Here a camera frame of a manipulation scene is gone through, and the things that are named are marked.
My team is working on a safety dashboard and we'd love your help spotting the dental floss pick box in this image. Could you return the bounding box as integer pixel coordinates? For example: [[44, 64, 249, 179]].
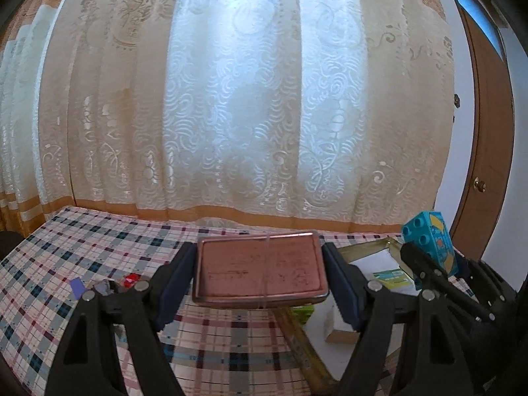
[[373, 268, 413, 290]]

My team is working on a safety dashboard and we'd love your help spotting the teal toy brick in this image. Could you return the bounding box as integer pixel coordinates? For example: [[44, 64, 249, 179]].
[[400, 211, 458, 290]]

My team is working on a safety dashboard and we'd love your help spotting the white small box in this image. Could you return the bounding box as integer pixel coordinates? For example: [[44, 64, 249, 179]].
[[324, 298, 359, 345]]

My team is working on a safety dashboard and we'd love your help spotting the red toy brick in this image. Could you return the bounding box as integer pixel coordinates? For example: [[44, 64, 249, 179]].
[[123, 273, 141, 289]]

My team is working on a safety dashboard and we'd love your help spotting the green toy brick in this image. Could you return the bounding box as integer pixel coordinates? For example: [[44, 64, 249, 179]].
[[290, 305, 315, 326]]

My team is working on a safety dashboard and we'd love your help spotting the pink stamp pad tin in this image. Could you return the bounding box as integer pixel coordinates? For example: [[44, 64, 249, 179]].
[[192, 232, 329, 309]]

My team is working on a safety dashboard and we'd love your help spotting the white paper liner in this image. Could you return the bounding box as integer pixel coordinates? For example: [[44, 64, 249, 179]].
[[322, 242, 416, 366]]

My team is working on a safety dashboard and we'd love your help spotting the purple small block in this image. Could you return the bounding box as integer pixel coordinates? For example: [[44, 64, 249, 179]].
[[69, 277, 87, 300]]

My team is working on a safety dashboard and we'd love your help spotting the crumpled grey black wrapper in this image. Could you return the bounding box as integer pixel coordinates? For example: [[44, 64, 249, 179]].
[[92, 279, 118, 296]]

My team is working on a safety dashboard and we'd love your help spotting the gold metal tin tray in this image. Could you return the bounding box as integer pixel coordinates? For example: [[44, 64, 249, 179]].
[[273, 238, 418, 395]]

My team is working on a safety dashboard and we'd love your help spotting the brass door knob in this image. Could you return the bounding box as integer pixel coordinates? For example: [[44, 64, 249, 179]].
[[473, 177, 487, 193]]

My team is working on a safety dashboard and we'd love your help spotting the brown wooden door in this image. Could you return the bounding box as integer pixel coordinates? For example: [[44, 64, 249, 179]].
[[451, 0, 514, 260]]

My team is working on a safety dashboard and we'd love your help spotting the plaid tablecloth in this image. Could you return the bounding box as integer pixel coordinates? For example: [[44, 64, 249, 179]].
[[0, 206, 475, 396]]

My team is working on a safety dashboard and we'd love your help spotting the curtain tieback hook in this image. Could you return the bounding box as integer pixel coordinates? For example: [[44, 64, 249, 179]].
[[453, 94, 460, 123]]

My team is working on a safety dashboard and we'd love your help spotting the cream patterned curtain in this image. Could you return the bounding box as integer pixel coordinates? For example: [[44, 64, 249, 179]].
[[1, 0, 454, 234]]

